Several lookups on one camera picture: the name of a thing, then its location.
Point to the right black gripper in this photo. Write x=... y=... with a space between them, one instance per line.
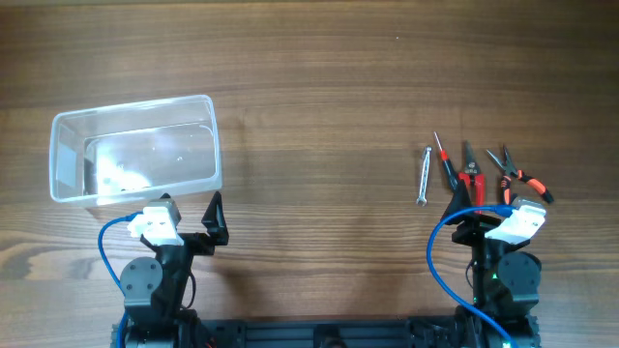
x=474 y=233

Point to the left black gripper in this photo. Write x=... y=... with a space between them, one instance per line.
x=191 y=240

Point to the red handled snips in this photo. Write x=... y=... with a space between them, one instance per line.
x=472 y=175

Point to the red black screwdriver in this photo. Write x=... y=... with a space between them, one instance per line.
x=450 y=172

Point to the small silver wrench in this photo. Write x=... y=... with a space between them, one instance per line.
x=422 y=200

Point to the orange black needle-nose pliers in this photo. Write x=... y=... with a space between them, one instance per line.
x=510 y=172

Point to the clear plastic container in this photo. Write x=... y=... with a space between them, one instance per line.
x=134 y=151

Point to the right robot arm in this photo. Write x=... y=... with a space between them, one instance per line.
x=504 y=278

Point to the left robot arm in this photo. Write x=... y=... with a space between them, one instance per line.
x=154 y=287

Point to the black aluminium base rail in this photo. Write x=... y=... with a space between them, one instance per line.
x=418 y=332

